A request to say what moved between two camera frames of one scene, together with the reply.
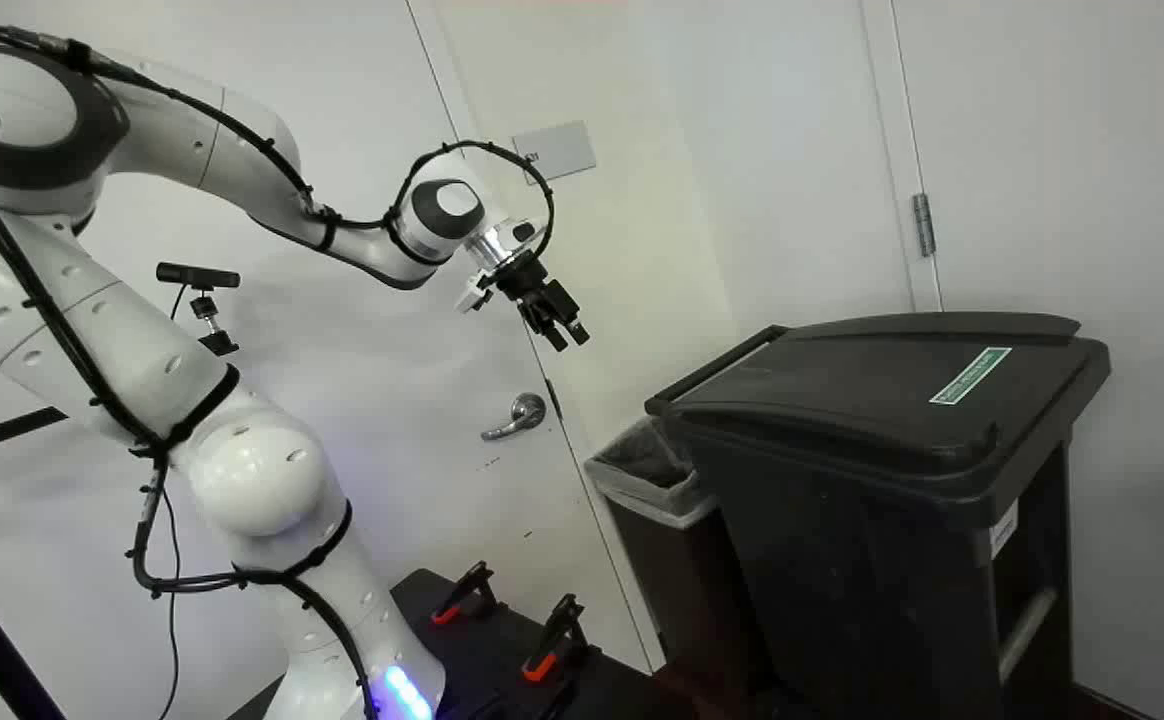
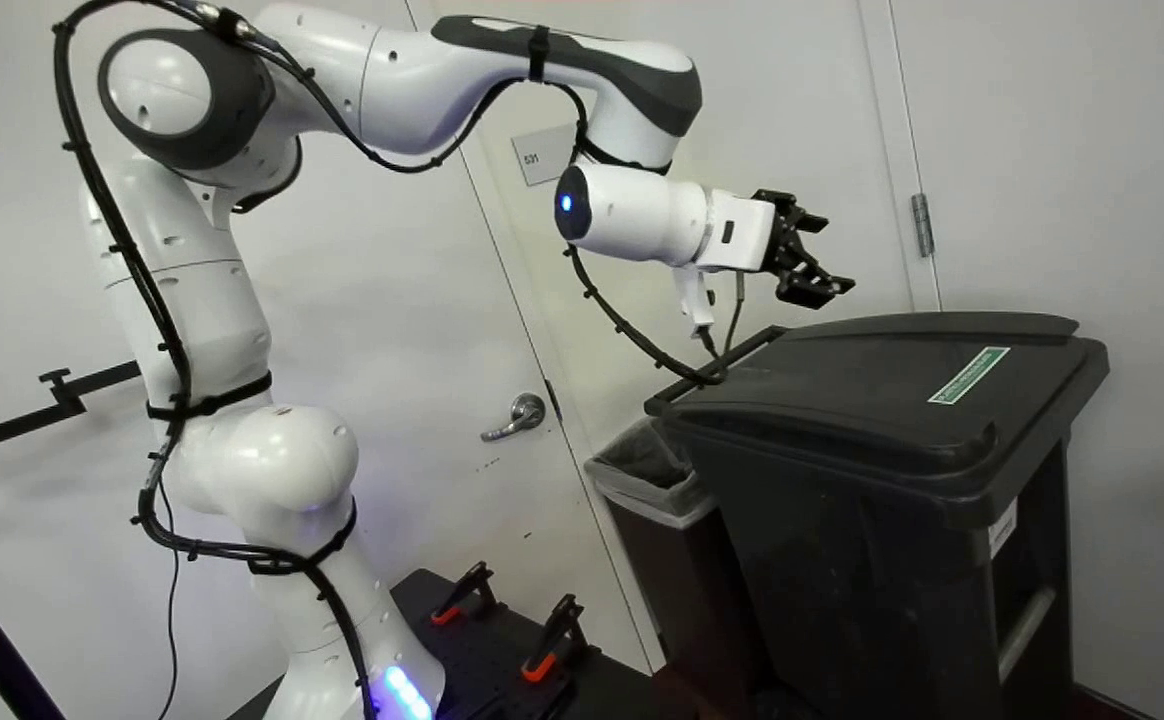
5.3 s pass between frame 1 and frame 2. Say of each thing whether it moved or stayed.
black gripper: moved
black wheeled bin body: stayed
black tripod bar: stayed
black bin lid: stayed
